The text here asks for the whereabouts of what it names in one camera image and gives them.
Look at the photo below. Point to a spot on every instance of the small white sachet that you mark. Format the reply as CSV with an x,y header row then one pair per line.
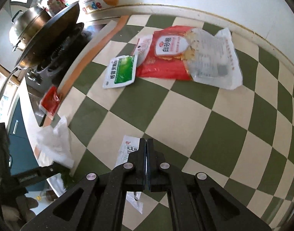
x,y
142,48

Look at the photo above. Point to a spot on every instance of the white paper medicine packet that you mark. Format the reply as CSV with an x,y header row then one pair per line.
x,y
130,144

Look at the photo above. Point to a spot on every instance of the red sauce packet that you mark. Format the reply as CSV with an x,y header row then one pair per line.
x,y
50,102

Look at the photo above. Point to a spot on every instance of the black gas stove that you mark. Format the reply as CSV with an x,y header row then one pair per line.
x,y
53,68

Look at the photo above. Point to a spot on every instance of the crumpled white tissue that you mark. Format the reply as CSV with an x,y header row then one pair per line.
x,y
55,143

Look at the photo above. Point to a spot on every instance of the stainless steel pot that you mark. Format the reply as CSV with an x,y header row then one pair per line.
x,y
25,25

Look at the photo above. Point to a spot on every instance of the blue cabinet door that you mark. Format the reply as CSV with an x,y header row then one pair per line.
x,y
23,158

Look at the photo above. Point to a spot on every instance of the red white sugar bag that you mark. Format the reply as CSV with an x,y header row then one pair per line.
x,y
168,55

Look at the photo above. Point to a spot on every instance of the green white medicine sachet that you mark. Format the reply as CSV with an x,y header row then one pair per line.
x,y
120,72

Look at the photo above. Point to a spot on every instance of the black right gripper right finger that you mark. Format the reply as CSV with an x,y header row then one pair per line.
x,y
197,202

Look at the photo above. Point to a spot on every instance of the green checkered tablecloth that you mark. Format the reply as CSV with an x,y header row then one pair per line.
x,y
242,138

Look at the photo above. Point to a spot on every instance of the black wok pan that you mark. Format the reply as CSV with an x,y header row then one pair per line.
x,y
46,39

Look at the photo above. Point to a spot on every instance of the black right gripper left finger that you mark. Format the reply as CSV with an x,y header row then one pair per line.
x,y
96,202

